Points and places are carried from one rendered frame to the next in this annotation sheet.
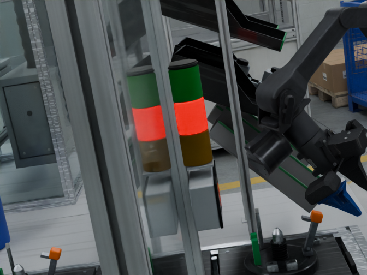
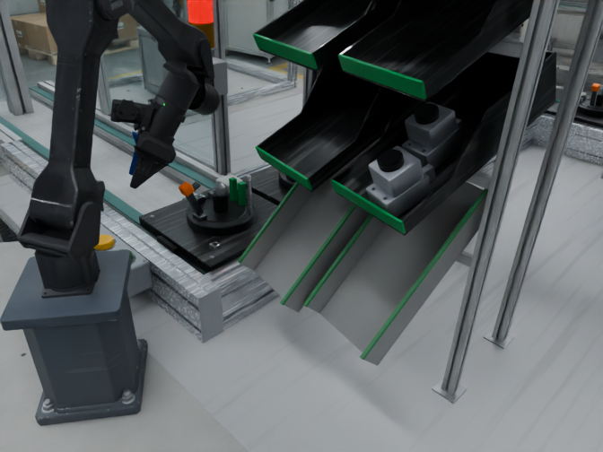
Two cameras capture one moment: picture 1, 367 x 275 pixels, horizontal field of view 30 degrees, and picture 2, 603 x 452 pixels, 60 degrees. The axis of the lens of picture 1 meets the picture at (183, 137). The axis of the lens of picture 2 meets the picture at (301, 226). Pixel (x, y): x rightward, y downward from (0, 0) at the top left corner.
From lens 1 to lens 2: 2.04 m
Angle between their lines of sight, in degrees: 114
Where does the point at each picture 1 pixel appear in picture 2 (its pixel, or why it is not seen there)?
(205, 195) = not seen: hidden behind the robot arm
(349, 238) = (190, 274)
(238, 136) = not seen: hidden behind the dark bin
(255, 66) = not seen: outside the picture
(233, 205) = (529, 421)
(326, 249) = (198, 245)
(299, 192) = (261, 243)
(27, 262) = (549, 235)
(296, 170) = (311, 275)
